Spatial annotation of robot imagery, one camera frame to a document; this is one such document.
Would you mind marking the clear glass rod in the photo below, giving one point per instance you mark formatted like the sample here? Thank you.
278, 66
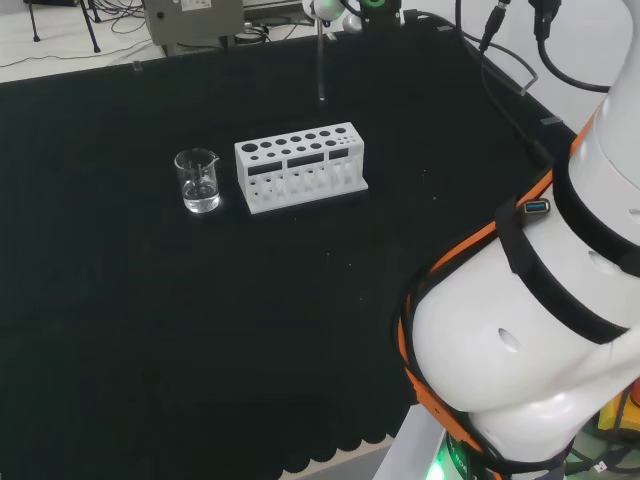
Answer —
321, 60

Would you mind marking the blue USB plug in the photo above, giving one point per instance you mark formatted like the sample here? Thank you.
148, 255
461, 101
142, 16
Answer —
536, 206

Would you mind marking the white test tube rack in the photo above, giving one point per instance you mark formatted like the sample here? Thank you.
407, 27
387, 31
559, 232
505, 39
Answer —
300, 165

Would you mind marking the clear glass beaker with water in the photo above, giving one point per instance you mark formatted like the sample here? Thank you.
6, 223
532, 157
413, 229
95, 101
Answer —
198, 185

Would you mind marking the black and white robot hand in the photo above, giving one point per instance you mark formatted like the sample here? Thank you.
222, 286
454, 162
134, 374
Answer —
325, 9

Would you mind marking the grey tape strip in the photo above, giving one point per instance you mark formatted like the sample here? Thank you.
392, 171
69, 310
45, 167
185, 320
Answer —
444, 29
550, 121

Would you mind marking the yellow stop button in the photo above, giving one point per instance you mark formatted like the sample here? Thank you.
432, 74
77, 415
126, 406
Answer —
612, 415

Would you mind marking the grey metal box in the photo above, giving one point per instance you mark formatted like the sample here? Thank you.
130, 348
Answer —
195, 20

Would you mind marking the thin black tripod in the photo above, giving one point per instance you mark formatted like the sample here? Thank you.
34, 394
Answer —
92, 30

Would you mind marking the black bench cloth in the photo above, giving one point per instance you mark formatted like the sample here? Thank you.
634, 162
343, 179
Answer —
150, 300

